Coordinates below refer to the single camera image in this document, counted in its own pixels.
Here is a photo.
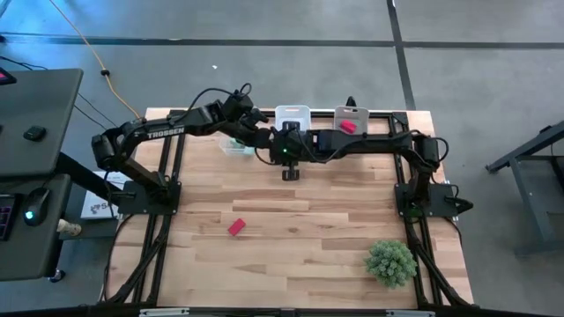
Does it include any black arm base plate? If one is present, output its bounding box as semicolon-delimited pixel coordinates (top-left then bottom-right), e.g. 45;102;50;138
117;179;182;217
395;182;460;219

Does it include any green artificial plant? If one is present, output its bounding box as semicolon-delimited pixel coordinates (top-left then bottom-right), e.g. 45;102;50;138
364;239;419;290

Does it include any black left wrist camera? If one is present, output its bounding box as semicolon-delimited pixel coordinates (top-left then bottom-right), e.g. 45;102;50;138
221;91;256;119

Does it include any black aluminium table frame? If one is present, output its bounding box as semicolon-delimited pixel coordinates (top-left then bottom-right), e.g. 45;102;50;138
0;95;564;317

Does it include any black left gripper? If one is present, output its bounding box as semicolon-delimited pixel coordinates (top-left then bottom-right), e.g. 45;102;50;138
228;112;277;151

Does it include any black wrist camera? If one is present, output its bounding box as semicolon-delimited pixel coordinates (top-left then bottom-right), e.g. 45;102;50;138
268;130;288;163
221;91;256;119

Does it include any grey desk frame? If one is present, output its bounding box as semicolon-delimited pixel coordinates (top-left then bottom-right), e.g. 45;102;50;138
486;119;564;256

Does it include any black desk top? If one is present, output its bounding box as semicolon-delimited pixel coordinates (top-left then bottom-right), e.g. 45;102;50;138
0;68;84;177
0;173;72;283

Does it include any black computer mouse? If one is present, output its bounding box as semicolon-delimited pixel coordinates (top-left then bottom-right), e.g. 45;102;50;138
22;187;52;228

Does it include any silver metal bracket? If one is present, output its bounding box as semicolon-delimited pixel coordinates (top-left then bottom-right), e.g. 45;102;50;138
138;307;190;317
387;309;436;317

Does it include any black slanted desk leg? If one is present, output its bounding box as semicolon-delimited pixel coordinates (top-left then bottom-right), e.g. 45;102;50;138
56;151;127;204

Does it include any small black device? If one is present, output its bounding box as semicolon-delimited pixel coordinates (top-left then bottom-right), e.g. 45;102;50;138
22;125;48;143

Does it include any translucent white plastic bin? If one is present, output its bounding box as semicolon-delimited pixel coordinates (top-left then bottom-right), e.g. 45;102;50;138
333;105;370;136

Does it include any clear plastic bin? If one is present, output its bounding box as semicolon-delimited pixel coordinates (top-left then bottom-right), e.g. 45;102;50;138
219;135;257;158

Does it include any white printed box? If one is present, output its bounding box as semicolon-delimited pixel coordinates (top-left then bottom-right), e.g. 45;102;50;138
80;170;133;220

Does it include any black device with pink light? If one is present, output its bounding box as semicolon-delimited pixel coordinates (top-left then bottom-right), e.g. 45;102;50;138
0;67;18;87

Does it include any beige knob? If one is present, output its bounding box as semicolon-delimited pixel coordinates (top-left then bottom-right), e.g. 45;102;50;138
56;218;83;238

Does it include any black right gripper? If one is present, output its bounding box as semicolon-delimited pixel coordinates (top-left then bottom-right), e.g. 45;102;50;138
280;120;315;182

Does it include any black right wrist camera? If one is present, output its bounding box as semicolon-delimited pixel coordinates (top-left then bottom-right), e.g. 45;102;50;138
268;130;288;163

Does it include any yellow cable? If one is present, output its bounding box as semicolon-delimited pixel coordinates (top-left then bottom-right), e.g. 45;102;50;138
47;0;145;124

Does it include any black keyboard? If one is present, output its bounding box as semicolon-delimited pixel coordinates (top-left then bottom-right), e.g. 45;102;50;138
0;193;18;242

